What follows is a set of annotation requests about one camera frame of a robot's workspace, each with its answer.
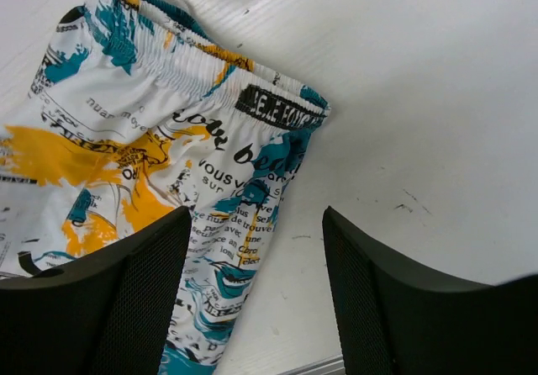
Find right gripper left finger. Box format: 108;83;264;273
1;207;191;374

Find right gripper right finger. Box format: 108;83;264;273
322;208;537;374

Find white patterned shorts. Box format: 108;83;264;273
1;0;330;374

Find aluminium rail frame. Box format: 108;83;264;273
287;355;345;375

